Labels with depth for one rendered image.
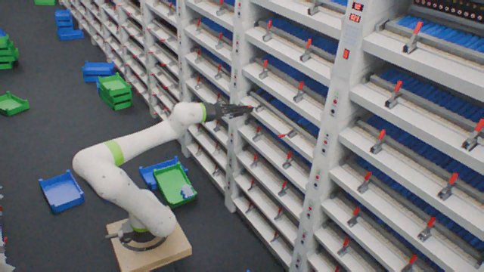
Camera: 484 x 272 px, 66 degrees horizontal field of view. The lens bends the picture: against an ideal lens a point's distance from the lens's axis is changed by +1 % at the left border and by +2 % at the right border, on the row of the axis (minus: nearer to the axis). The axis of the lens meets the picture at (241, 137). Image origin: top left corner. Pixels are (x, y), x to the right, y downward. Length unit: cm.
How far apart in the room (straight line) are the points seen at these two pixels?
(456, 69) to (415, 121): 20
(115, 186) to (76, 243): 112
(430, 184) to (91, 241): 190
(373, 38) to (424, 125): 33
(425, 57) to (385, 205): 56
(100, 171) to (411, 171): 110
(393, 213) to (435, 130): 38
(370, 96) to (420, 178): 32
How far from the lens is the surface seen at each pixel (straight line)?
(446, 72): 118
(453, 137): 124
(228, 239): 240
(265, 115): 188
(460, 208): 130
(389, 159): 139
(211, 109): 170
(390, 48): 127
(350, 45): 136
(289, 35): 171
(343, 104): 143
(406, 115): 129
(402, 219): 146
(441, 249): 142
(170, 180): 271
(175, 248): 193
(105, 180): 143
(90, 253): 243
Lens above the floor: 182
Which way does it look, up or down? 34 degrees down
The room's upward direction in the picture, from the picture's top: 4 degrees clockwise
